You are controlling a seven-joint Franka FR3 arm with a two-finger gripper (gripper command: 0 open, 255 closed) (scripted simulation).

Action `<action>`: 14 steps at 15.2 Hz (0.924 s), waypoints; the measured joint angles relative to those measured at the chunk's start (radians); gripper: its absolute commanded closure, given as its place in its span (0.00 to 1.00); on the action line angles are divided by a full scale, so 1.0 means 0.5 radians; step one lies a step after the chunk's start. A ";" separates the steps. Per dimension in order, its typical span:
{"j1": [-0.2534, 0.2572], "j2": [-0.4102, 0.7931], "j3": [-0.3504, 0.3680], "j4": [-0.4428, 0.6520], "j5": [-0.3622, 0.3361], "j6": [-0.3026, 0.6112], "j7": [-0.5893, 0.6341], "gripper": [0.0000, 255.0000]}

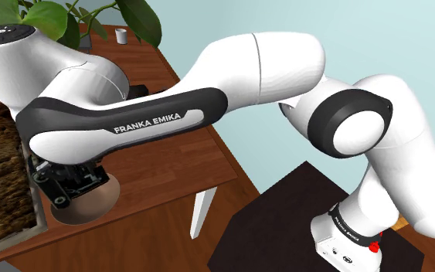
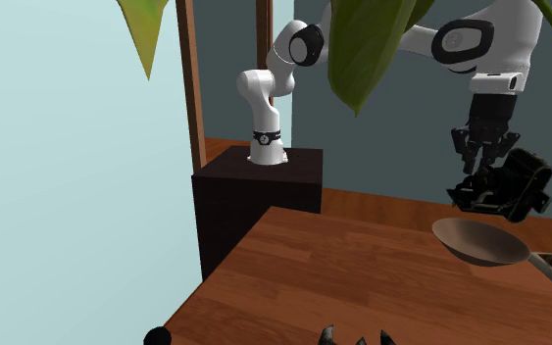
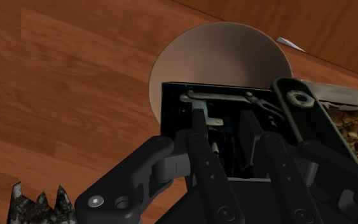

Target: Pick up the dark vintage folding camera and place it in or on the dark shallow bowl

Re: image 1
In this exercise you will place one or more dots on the copper brown round plate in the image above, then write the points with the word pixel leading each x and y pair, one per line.
pixel 89 207

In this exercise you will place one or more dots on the dark robot stand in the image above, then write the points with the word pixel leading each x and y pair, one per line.
pixel 277 226

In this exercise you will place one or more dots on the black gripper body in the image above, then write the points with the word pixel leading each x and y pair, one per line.
pixel 64 171

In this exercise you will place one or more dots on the brown wooden table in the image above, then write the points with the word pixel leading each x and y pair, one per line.
pixel 168 165

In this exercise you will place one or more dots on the small white cup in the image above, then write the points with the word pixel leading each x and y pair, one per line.
pixel 121 36

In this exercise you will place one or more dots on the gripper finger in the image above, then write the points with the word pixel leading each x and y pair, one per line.
pixel 94 180
pixel 59 199

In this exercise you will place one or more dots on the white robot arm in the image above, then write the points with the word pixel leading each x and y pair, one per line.
pixel 270 71

